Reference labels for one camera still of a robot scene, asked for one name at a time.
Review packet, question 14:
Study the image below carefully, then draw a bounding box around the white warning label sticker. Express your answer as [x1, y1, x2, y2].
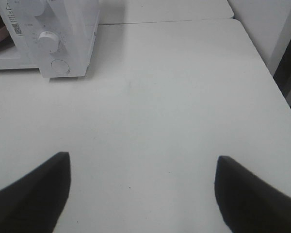
[0, 0, 23, 37]

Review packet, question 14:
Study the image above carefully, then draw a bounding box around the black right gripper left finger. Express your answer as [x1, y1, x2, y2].
[0, 152, 70, 233]

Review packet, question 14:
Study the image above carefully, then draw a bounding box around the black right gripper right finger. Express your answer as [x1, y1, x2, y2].
[214, 156, 291, 233]

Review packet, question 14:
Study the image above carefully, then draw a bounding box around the lower white timer knob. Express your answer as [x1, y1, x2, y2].
[37, 31, 61, 53]

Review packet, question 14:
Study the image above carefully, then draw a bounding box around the white microwave oven body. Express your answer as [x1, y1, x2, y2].
[0, 0, 99, 78]

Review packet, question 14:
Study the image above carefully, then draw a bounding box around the upper white power knob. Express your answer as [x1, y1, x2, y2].
[32, 0, 47, 17]

